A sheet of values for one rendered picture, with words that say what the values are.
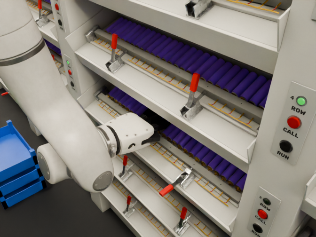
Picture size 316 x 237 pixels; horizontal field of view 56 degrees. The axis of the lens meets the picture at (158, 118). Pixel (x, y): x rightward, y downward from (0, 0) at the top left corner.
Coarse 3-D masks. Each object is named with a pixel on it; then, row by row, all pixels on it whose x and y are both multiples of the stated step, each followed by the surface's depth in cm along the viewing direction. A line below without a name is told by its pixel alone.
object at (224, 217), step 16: (80, 96) 95; (96, 96) 97; (96, 112) 96; (112, 112) 94; (176, 144) 79; (144, 160) 80; (160, 160) 78; (160, 176) 80; (176, 176) 74; (192, 192) 70; (208, 192) 69; (240, 192) 67; (208, 208) 67; (224, 208) 66; (224, 224) 64
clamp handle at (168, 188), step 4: (176, 180) 70; (180, 180) 70; (172, 184) 69; (176, 184) 69; (164, 188) 68; (168, 188) 68; (172, 188) 68; (160, 192) 67; (164, 192) 67; (168, 192) 68
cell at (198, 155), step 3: (204, 147) 74; (201, 150) 74; (204, 150) 74; (207, 150) 74; (198, 153) 74; (201, 153) 73; (204, 153) 73; (207, 153) 74; (195, 156) 74; (198, 156) 73; (201, 156) 73; (204, 156) 74; (201, 159) 73
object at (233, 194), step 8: (104, 96) 96; (112, 104) 92; (120, 112) 89; (128, 112) 88; (160, 136) 80; (160, 144) 79; (168, 144) 77; (176, 152) 75; (176, 160) 75; (184, 160) 73; (192, 160) 72; (200, 168) 70; (208, 176) 69; (216, 176) 68; (200, 184) 70; (216, 184) 67; (224, 184) 66; (224, 192) 66; (232, 192) 65; (240, 200) 63
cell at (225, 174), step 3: (231, 165) 69; (228, 168) 69; (231, 168) 69; (234, 168) 69; (225, 171) 69; (228, 171) 68; (231, 171) 68; (234, 171) 69; (222, 174) 68; (225, 174) 68; (228, 174) 68; (231, 174) 69; (225, 177) 68; (228, 177) 68
